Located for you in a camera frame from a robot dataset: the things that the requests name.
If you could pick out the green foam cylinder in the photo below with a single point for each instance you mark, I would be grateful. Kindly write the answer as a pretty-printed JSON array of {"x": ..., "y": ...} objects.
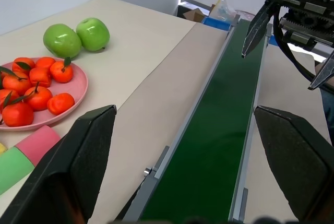
[{"x": 13, "y": 169}]

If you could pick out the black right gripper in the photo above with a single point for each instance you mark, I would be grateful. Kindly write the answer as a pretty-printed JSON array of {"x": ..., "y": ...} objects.
[{"x": 313, "y": 17}]

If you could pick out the green apple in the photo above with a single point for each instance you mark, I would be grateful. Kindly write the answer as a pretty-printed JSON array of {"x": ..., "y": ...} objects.
[
  {"x": 93, "y": 34},
  {"x": 62, "y": 40}
]

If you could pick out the blue plastic bin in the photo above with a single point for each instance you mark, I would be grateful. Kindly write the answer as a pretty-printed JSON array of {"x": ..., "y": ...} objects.
[{"x": 216, "y": 23}]

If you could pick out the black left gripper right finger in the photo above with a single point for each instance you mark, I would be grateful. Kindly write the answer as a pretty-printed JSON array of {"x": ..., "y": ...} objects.
[{"x": 300, "y": 161}]

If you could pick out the clear plastic bag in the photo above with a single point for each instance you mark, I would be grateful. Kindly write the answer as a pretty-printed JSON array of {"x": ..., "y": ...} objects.
[{"x": 223, "y": 8}]

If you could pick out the green conveyor belt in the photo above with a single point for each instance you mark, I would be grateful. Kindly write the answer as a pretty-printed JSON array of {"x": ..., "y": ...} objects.
[{"x": 208, "y": 130}]

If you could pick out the brown cardboard box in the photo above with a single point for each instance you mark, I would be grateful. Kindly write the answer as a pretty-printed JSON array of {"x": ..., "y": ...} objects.
[{"x": 194, "y": 15}]

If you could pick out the pink round plate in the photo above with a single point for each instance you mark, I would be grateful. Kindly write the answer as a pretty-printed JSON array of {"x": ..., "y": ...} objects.
[{"x": 70, "y": 85}]

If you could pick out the yellow foam piece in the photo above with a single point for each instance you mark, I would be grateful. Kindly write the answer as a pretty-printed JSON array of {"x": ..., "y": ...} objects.
[{"x": 2, "y": 148}]

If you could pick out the orange tangerine with leaf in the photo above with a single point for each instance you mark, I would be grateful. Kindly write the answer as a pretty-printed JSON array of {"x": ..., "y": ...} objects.
[
  {"x": 16, "y": 83},
  {"x": 23, "y": 65},
  {"x": 17, "y": 115},
  {"x": 61, "y": 72},
  {"x": 38, "y": 98}
]

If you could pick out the pink foam cylinder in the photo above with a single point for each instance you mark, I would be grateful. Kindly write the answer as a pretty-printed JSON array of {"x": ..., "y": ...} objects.
[{"x": 39, "y": 143}]

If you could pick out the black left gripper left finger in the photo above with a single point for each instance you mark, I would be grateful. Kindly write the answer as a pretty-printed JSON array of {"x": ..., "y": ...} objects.
[{"x": 78, "y": 161}]

